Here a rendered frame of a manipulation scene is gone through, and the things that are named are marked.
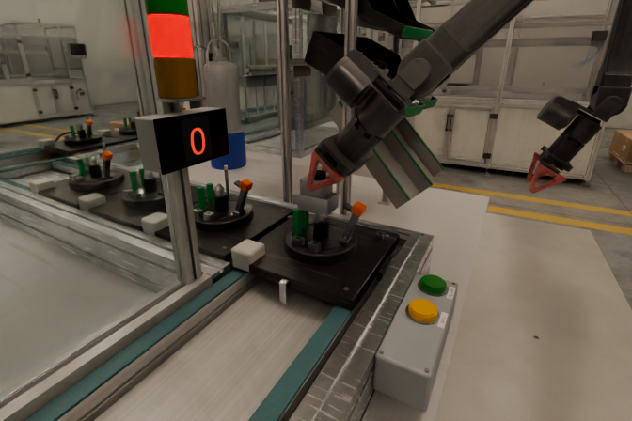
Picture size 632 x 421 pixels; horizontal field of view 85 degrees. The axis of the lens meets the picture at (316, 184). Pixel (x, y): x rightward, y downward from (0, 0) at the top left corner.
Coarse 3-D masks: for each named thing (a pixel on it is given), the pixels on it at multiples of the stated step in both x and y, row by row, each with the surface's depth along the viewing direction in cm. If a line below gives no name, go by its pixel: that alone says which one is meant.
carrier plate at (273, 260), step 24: (312, 216) 79; (264, 240) 69; (360, 240) 69; (384, 240) 69; (264, 264) 61; (288, 264) 61; (336, 264) 61; (360, 264) 61; (312, 288) 55; (336, 288) 54; (360, 288) 54
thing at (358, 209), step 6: (348, 204) 62; (354, 204) 60; (360, 204) 60; (348, 210) 61; (354, 210) 60; (360, 210) 59; (354, 216) 60; (354, 222) 61; (348, 228) 62; (354, 228) 63; (348, 234) 62
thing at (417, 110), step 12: (312, 36) 81; (324, 36) 84; (336, 36) 87; (312, 48) 82; (324, 48) 79; (336, 48) 78; (360, 48) 88; (312, 60) 82; (324, 60) 80; (336, 60) 78; (372, 60) 86; (384, 60) 85; (324, 72) 81; (408, 108) 75; (420, 108) 80
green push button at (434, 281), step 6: (426, 276) 57; (432, 276) 57; (438, 276) 57; (420, 282) 56; (426, 282) 55; (432, 282) 55; (438, 282) 55; (444, 282) 55; (426, 288) 55; (432, 288) 54; (438, 288) 54; (444, 288) 54
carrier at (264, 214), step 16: (208, 192) 80; (224, 192) 77; (208, 208) 79; (224, 208) 77; (256, 208) 84; (272, 208) 84; (288, 208) 84; (208, 224) 72; (224, 224) 72; (240, 224) 74; (256, 224) 76; (272, 224) 76; (208, 240) 69; (224, 240) 69; (240, 240) 69; (256, 240) 71; (224, 256) 64
